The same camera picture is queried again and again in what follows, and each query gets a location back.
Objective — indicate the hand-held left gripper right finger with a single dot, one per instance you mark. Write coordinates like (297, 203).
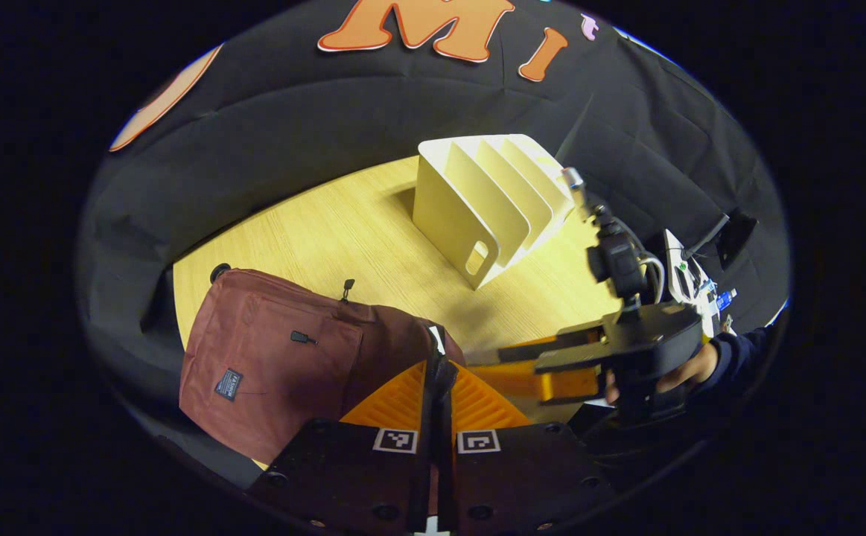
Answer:
(447, 424)

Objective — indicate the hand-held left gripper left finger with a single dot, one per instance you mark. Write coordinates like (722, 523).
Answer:
(427, 424)

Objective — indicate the black desk grommet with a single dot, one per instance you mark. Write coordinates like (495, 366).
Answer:
(220, 272)

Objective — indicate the white bookshelf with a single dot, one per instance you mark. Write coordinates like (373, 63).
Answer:
(440, 216)

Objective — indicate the red schoolbag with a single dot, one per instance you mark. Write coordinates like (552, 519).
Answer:
(269, 350)

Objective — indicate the black backdrop cloth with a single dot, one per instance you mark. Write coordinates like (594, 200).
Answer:
(291, 112)

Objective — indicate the white power strip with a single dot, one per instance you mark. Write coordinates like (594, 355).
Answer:
(682, 275)

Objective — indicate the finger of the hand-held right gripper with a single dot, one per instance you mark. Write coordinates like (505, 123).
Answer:
(567, 383)
(574, 339)

